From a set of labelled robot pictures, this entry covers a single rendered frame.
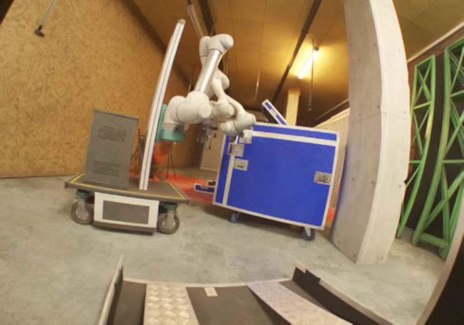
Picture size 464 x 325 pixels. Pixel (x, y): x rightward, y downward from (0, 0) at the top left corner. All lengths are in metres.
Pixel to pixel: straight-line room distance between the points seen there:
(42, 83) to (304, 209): 3.22
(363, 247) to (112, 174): 1.93
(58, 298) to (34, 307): 0.12
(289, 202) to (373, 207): 0.77
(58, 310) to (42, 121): 2.37
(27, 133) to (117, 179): 1.64
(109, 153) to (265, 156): 1.37
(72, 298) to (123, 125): 1.10
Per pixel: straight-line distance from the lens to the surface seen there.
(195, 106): 1.31
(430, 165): 3.82
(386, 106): 1.81
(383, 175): 1.71
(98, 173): 1.53
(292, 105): 6.59
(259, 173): 2.00
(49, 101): 2.98
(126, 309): 0.92
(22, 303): 1.00
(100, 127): 1.51
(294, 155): 1.94
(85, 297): 1.00
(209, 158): 9.56
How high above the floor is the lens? 0.67
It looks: 2 degrees up
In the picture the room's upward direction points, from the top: 10 degrees clockwise
